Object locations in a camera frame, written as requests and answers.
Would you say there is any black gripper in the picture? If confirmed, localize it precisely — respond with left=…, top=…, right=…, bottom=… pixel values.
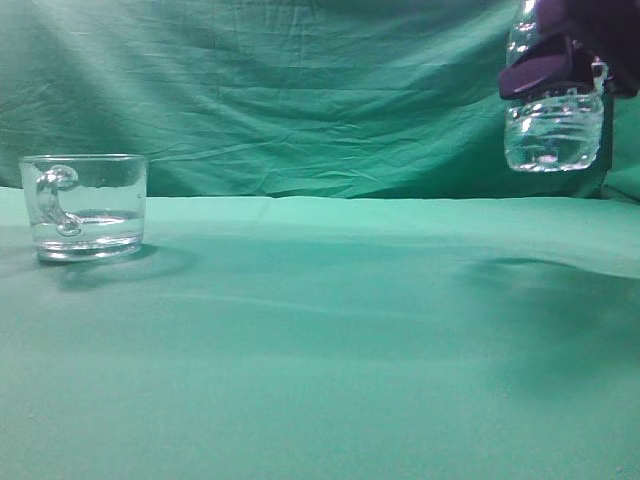
left=498, top=0, right=639, bottom=99

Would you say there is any clear plastic water bottle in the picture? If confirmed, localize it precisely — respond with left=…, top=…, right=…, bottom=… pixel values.
left=503, top=1, right=608, bottom=172

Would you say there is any green backdrop cloth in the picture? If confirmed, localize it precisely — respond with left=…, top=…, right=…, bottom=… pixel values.
left=1, top=1, right=639, bottom=201

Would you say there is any green table cloth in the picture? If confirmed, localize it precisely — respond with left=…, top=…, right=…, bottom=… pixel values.
left=1, top=188, right=639, bottom=479

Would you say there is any clear glass mug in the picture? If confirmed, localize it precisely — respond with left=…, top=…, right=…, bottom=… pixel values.
left=19, top=154, right=148, bottom=263

